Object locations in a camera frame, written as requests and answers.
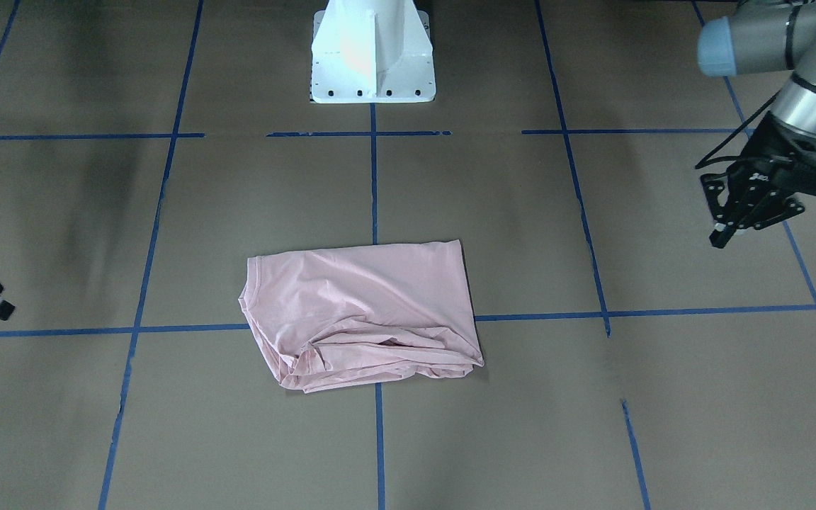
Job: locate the pink printed t-shirt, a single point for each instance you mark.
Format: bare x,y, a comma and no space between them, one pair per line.
333,318

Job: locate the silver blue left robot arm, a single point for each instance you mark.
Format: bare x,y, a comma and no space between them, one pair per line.
767,36

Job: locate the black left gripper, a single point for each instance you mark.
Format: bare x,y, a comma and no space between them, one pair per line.
762,164

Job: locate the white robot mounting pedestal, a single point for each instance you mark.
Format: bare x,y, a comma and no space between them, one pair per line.
372,52

